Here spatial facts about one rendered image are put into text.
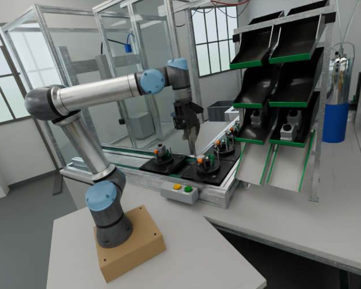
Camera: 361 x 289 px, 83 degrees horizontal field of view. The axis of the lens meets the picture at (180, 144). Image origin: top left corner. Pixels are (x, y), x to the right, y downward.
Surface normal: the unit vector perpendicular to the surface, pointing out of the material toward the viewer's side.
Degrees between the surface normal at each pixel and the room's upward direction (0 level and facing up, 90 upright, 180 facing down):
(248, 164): 45
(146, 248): 90
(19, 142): 90
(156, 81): 89
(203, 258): 0
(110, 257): 1
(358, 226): 0
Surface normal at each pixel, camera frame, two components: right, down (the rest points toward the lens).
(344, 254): -0.17, -0.91
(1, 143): 0.46, 0.26
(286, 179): -0.59, -0.37
